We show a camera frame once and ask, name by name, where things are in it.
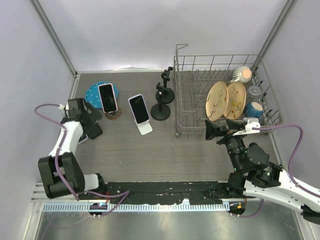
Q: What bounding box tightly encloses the metal dish rack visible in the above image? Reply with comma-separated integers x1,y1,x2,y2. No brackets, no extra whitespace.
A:
173,44,283,137

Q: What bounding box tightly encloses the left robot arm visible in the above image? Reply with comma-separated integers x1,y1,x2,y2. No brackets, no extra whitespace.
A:
38,98,107,200

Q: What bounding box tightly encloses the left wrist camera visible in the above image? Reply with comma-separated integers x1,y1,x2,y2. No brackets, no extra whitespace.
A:
58,98,85,118

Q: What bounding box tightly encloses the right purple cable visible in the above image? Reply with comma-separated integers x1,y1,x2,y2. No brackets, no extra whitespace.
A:
252,124,320,196

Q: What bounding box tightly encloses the white cable duct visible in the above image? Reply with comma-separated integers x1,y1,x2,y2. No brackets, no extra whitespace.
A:
42,202,230,213

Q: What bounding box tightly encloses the blue dotted plate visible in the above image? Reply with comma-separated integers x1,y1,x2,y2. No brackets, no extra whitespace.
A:
84,81,111,109

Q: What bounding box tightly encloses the clear glass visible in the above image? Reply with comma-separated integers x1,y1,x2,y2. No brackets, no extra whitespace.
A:
248,85,263,103

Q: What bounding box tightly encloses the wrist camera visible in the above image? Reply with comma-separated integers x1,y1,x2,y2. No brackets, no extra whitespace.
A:
232,117,261,136
58,98,85,118

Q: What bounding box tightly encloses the left yellow bird plate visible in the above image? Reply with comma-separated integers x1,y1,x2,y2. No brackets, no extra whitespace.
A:
205,81,229,122

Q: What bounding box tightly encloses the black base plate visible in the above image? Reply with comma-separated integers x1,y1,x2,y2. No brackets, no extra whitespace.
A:
93,181,245,205

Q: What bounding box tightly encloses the round wooden phone stand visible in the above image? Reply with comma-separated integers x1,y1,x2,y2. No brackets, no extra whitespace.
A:
104,107,122,120

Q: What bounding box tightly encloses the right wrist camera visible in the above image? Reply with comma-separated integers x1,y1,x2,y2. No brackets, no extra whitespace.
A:
232,117,261,136

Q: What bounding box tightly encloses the white folding phone stand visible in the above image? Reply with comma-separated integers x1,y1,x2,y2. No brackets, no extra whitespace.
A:
135,120,153,136

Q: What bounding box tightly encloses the black stand front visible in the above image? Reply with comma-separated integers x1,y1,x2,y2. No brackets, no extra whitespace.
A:
150,82,171,121

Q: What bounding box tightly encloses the blue mug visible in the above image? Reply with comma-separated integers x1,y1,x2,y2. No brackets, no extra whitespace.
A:
243,102,263,119

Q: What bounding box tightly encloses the yellow bird plate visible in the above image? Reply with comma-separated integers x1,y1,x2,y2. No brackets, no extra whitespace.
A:
205,81,229,122
223,82,247,120

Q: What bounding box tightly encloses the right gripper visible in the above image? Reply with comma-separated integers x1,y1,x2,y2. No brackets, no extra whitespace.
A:
204,118,247,172

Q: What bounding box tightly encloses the black stand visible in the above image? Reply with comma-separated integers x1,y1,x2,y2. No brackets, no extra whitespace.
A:
150,82,171,121
161,66,175,104

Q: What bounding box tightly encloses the right yellow bird plate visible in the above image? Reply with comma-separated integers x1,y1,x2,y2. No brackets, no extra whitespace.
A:
223,82,247,120

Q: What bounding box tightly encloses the pink case phone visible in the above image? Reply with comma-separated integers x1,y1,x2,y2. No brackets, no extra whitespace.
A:
98,83,118,113

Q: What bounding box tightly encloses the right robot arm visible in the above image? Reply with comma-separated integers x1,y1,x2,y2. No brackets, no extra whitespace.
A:
205,117,320,224

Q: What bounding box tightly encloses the white ribbed cup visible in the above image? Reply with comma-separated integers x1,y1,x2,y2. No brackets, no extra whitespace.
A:
230,65,253,84

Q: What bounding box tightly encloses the lilac case phone on white stand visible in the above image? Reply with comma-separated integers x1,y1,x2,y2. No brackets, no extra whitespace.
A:
128,94,150,125

